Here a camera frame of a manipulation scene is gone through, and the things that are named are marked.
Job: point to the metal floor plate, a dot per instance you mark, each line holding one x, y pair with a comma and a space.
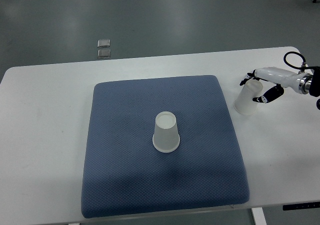
103, 43
103, 53

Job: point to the black table control panel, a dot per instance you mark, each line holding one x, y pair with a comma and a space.
301, 206

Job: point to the lower metal floor plate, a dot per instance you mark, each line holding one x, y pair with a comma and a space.
103, 53

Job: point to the white paper cup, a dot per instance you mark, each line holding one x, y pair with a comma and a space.
166, 138
244, 103

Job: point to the upper metal floor plate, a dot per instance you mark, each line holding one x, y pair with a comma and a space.
103, 43

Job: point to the blue fabric cushion mat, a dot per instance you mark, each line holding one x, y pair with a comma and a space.
124, 174

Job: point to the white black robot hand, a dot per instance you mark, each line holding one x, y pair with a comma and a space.
280, 77

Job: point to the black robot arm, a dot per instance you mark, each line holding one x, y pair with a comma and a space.
308, 78

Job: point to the white table leg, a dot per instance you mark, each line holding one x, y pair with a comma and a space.
258, 216

